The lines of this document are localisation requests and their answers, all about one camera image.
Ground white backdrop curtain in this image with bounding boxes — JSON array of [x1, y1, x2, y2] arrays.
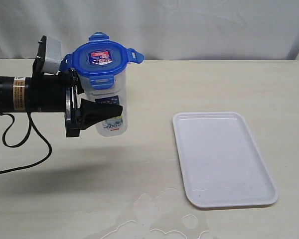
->
[[0, 0, 299, 60]]

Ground clear plastic tall container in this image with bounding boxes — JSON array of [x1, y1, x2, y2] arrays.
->
[[78, 70, 128, 137]]

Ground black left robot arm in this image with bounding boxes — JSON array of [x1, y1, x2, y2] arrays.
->
[[0, 35, 123, 137]]

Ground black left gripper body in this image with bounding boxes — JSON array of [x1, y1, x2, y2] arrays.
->
[[25, 35, 81, 137]]

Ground blue plastic lid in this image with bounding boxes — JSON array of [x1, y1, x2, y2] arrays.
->
[[59, 32, 145, 92]]

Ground white plastic tray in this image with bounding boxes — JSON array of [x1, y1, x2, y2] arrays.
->
[[172, 112, 279, 209]]

